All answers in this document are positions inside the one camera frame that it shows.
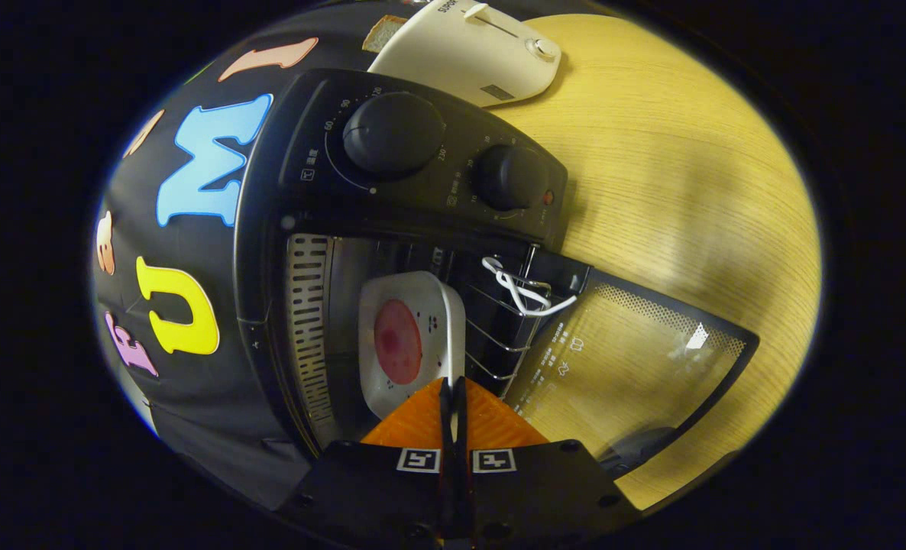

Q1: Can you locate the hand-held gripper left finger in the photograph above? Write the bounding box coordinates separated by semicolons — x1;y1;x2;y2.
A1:
281;378;454;545

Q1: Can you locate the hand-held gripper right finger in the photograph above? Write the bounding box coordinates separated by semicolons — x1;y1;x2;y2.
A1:
453;377;641;545

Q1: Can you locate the pink ham slice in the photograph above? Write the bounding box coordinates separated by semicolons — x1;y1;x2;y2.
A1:
374;299;423;385

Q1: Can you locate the white square plate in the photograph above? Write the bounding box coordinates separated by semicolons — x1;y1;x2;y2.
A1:
358;271;467;421

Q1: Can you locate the black toaster oven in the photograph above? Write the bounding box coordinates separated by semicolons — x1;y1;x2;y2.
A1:
233;69;759;478

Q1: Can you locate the white toaster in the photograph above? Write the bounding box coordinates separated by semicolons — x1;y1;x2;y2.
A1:
367;0;562;108

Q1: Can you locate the bread slice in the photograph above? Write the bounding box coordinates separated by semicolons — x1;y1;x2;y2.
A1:
361;14;408;54

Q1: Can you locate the white cord on oven rack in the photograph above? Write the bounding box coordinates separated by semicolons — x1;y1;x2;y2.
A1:
482;256;578;318

